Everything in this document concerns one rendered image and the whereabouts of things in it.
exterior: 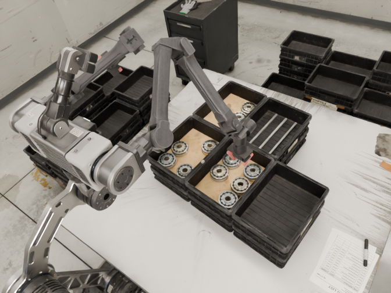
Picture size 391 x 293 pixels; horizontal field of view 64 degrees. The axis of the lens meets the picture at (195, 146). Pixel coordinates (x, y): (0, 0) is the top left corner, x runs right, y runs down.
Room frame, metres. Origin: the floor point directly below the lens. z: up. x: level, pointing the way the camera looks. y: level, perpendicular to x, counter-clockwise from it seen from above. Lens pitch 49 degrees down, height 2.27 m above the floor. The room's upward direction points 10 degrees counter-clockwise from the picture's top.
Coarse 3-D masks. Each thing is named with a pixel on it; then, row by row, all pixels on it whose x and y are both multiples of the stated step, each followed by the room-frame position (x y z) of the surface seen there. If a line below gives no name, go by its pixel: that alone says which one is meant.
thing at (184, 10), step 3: (186, 0) 3.02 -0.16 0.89; (189, 0) 3.02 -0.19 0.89; (186, 3) 2.97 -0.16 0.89; (189, 3) 2.96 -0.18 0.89; (192, 3) 2.95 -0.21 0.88; (198, 3) 2.94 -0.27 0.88; (183, 6) 2.91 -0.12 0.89; (186, 6) 2.90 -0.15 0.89; (189, 6) 2.89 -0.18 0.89; (192, 6) 2.89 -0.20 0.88; (195, 6) 2.89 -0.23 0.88; (183, 9) 2.87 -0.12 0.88; (186, 9) 2.86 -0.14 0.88; (189, 9) 2.86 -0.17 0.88; (192, 9) 2.86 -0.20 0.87; (180, 12) 2.83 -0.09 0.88; (183, 12) 2.82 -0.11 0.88; (186, 12) 2.83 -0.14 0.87
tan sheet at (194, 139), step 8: (184, 136) 1.34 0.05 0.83; (192, 136) 1.33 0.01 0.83; (200, 136) 1.31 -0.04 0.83; (192, 144) 1.26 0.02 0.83; (200, 144) 1.25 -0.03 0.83; (192, 152) 1.20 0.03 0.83; (200, 152) 1.19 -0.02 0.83; (176, 160) 1.16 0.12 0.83; (184, 160) 1.15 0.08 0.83; (192, 160) 1.14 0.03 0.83; (200, 160) 1.13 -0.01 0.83; (176, 168) 1.10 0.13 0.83
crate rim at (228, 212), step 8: (224, 144) 1.13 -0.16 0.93; (208, 160) 1.04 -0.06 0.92; (272, 160) 0.96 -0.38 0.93; (200, 168) 1.00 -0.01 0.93; (192, 176) 0.96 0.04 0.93; (200, 192) 0.85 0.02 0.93; (208, 200) 0.80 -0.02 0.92; (240, 200) 0.77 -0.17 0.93; (224, 208) 0.74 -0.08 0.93; (232, 208) 0.73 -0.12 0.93
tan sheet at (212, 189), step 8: (248, 160) 1.06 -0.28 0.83; (240, 168) 1.02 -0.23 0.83; (264, 168) 0.99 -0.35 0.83; (208, 176) 1.01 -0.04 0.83; (232, 176) 0.98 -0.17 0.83; (240, 176) 0.97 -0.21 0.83; (200, 184) 0.96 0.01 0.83; (208, 184) 0.95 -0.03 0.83; (216, 184) 0.94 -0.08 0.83; (224, 184) 0.94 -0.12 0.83; (208, 192) 0.90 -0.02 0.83; (216, 192) 0.89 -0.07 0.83; (216, 200) 0.85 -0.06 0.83
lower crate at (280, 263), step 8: (232, 224) 0.70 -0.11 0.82; (240, 232) 0.66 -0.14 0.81; (304, 232) 0.60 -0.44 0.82; (248, 240) 0.63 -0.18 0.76; (256, 248) 0.60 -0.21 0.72; (264, 248) 0.56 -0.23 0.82; (296, 248) 0.57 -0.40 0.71; (264, 256) 0.56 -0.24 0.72; (272, 256) 0.53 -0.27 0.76; (288, 256) 0.50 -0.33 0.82; (280, 264) 0.49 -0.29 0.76
